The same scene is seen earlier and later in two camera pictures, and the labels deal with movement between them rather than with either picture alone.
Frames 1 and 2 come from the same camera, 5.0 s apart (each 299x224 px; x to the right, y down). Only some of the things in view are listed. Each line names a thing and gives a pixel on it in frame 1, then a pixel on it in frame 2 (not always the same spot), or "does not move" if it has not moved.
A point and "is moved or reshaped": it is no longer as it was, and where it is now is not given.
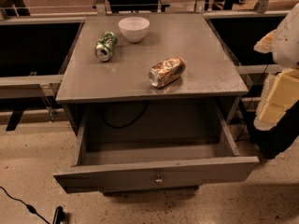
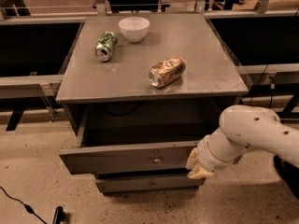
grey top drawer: (154, 147) is moved or reshaped
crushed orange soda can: (166, 71) does not move
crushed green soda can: (106, 46) does not move
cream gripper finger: (265, 45) → (196, 172)
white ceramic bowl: (135, 28) does not move
